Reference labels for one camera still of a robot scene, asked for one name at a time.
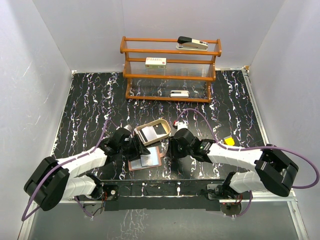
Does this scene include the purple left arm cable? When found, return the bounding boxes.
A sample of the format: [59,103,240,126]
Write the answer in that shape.
[21,119,118,221]

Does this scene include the small white stapler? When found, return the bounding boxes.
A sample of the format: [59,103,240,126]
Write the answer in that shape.
[170,90,190,99]

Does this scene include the white staples box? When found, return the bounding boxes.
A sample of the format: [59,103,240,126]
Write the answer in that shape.
[145,57,167,69]

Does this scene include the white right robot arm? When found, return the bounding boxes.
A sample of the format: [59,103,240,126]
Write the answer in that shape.
[167,128,299,199]

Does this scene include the stack of credit cards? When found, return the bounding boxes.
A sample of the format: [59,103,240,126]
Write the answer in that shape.
[138,123,167,142]

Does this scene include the pink leather card holder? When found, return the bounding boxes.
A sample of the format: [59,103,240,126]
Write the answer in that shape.
[128,146,164,171]

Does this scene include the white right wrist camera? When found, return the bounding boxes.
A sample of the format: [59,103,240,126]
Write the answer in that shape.
[173,121,188,131]

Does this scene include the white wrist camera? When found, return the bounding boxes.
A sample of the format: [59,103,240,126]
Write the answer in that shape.
[124,125,133,132]
[173,121,188,131]

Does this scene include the orange wooden shelf rack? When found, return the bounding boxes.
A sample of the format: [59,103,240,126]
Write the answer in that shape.
[119,36,222,103]

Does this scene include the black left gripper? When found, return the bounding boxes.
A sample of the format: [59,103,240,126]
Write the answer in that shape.
[118,134,150,161]

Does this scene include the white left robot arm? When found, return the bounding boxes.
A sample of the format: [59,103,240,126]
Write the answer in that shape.
[23,127,150,211]

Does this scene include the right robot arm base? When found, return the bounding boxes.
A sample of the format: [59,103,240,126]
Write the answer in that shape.
[197,183,244,210]

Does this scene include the white VIP credit card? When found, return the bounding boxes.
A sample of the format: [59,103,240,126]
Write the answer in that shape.
[130,159,142,170]

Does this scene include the beige wooden tray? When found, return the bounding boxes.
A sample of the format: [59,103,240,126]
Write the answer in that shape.
[133,118,171,146]

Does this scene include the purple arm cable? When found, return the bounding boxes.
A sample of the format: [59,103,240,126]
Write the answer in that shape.
[21,119,118,221]
[176,108,320,189]

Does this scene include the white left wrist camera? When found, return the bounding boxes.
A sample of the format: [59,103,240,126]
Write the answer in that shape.
[124,125,133,132]

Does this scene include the yellow and grey sharpener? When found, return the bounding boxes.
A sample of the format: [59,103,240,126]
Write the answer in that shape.
[223,136,235,146]

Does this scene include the black and white stapler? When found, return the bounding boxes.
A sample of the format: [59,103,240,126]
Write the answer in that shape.
[176,36,208,51]

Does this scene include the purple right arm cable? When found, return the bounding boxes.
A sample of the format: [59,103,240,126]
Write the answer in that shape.
[176,108,320,189]

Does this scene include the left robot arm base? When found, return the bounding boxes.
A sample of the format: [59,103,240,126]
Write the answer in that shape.
[70,183,120,221]

